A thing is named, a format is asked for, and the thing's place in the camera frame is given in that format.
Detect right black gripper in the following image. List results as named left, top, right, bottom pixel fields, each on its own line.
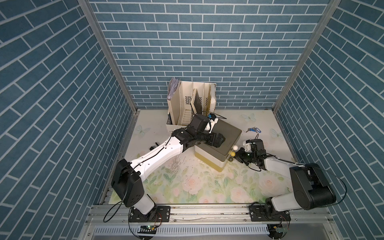
left=231, top=147, right=256, bottom=166

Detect olive drawer cabinet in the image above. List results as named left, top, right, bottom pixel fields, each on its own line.
left=195, top=120, right=242, bottom=172

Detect blue tag keys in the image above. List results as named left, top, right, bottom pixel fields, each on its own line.
left=246, top=127, right=262, bottom=134

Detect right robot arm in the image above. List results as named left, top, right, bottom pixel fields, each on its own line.
left=232, top=139, right=337, bottom=212

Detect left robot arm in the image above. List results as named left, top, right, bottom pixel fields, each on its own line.
left=111, top=113, right=225, bottom=215

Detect white file organizer rack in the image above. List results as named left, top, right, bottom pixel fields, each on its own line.
left=166, top=80, right=215, bottom=132

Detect floral table mat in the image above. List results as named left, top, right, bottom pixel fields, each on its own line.
left=125, top=110, right=294, bottom=204

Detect black object on mat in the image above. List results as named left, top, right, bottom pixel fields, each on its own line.
left=150, top=142, right=159, bottom=151

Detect purple paper folder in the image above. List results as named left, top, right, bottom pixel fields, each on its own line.
left=167, top=77, right=180, bottom=101

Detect right green circuit board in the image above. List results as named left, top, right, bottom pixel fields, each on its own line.
left=267, top=225, right=289, bottom=240

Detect green circuit board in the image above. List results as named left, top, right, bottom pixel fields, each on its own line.
left=267, top=225, right=289, bottom=240
left=138, top=225, right=157, bottom=235

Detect left green circuit board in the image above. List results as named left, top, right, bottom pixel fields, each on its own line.
left=138, top=225, right=157, bottom=235

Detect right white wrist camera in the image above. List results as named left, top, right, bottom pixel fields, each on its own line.
left=243, top=141, right=253, bottom=153

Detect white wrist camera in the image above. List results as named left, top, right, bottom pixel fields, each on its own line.
left=243, top=141, right=253, bottom=153
left=205, top=113, right=219, bottom=133

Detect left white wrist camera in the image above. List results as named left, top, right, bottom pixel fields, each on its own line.
left=205, top=113, right=219, bottom=133

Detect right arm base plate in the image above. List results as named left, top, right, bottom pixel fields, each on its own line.
left=249, top=204, right=291, bottom=222

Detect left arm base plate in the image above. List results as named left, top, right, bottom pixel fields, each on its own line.
left=129, top=205, right=171, bottom=223

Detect aluminium mounting rail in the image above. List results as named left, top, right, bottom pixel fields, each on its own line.
left=79, top=204, right=342, bottom=240

